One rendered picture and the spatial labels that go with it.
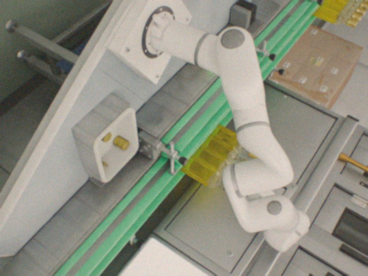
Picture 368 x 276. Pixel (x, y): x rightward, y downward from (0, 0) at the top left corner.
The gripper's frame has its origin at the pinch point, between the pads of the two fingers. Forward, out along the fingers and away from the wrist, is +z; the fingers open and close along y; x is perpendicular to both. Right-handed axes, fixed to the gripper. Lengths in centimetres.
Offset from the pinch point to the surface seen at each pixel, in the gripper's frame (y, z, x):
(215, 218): -12.2, -1.3, 12.7
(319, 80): -242, 126, -292
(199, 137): 6.5, 19.8, 2.8
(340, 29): -320, 216, -485
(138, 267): -11.3, 1.2, 45.1
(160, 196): -2.6, 13.8, 25.5
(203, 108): 13.5, 24.6, -2.6
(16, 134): -14, 81, 51
